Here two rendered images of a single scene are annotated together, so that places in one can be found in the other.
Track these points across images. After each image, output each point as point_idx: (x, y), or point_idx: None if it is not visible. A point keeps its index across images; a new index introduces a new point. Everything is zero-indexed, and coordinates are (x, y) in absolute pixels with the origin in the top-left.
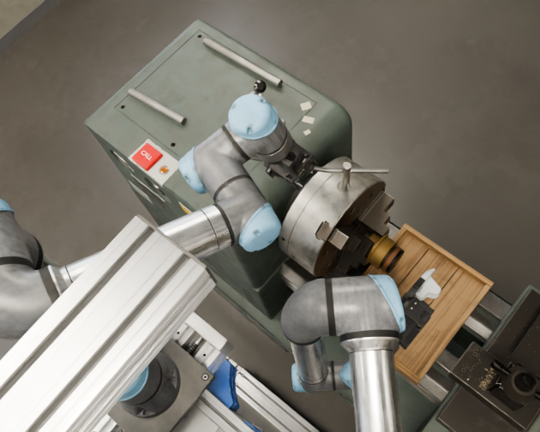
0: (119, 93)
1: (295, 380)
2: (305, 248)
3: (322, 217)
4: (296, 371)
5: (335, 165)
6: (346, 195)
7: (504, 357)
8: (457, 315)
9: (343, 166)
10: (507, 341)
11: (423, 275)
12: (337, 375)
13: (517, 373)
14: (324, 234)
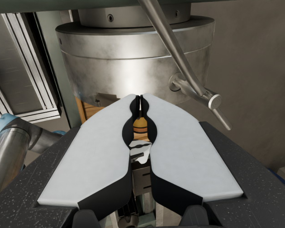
0: None
1: None
2: (76, 83)
3: (121, 92)
4: None
5: (201, 38)
6: (169, 94)
7: (138, 176)
8: (141, 135)
9: (210, 101)
10: (146, 171)
11: (146, 152)
12: (34, 148)
13: (131, 225)
14: (105, 102)
